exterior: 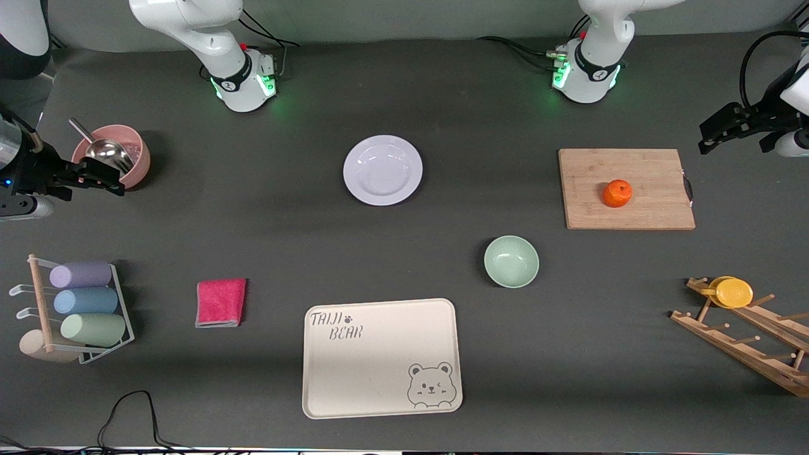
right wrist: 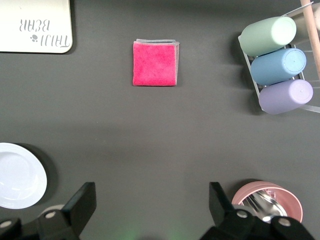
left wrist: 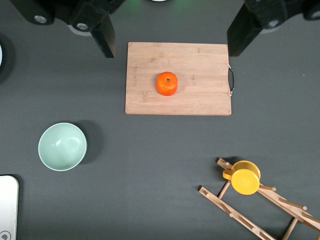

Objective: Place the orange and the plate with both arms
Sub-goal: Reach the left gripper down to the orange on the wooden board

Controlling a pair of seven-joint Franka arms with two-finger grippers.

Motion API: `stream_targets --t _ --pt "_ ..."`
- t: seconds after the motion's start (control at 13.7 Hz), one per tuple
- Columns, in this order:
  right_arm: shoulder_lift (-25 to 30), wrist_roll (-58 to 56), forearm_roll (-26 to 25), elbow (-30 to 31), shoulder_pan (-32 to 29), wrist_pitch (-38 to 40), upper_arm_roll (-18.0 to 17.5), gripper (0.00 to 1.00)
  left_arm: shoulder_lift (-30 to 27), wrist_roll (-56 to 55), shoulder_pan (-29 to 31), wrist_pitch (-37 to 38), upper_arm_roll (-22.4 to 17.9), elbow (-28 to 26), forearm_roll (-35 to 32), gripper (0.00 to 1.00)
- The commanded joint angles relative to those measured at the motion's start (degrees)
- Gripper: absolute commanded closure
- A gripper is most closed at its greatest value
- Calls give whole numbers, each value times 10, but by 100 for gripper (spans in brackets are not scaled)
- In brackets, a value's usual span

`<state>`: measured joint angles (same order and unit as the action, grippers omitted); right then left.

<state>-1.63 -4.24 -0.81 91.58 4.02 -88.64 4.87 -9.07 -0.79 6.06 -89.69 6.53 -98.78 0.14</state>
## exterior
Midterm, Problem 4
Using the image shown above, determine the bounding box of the black right arm base cable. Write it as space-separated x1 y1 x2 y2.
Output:
239 8 301 76

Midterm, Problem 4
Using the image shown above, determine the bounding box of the pink folded cloth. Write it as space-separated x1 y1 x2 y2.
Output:
195 278 247 329

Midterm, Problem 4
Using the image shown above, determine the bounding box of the pink bowl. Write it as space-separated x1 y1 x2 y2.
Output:
71 124 151 190

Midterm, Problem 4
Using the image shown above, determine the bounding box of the blue cup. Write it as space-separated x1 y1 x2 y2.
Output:
53 288 119 315

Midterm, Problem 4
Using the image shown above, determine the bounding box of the black left arm base cable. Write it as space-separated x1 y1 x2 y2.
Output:
476 14 592 71

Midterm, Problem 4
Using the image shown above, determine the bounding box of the black arm base cable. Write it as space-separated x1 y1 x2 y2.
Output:
476 14 592 71
239 8 301 76

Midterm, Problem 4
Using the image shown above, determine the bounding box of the purple cup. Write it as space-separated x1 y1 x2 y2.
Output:
49 262 113 289

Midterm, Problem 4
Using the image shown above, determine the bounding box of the light green bowl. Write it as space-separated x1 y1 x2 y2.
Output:
484 235 540 289

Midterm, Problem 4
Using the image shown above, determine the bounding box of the white wire cup rack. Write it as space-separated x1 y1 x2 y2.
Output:
9 254 136 365

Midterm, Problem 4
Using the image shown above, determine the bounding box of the beige cup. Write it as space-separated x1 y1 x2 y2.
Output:
19 330 80 364

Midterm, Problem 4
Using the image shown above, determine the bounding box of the white round plate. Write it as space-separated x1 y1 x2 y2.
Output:
343 135 423 207

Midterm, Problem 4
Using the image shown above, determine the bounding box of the metal scoop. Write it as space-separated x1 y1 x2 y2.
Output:
68 118 135 174

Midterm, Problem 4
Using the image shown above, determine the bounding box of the black cable loop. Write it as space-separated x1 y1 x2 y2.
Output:
97 390 190 452

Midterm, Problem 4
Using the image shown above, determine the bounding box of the yellow cup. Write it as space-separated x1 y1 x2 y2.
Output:
700 276 754 309

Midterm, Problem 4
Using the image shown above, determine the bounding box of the beige bear print tray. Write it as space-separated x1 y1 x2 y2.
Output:
302 298 463 420

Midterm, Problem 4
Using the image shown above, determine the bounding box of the wooden cutting board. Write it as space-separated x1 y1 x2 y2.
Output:
558 149 696 231

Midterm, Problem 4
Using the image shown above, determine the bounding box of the wooden peg drying rack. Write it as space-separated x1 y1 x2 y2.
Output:
670 277 809 397

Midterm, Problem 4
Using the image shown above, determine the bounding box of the green cup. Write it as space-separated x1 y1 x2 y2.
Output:
60 313 126 347

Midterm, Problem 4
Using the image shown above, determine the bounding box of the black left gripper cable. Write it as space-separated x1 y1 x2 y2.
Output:
739 28 809 109

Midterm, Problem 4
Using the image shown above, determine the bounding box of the orange fruit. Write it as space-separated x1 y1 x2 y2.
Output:
602 179 633 209

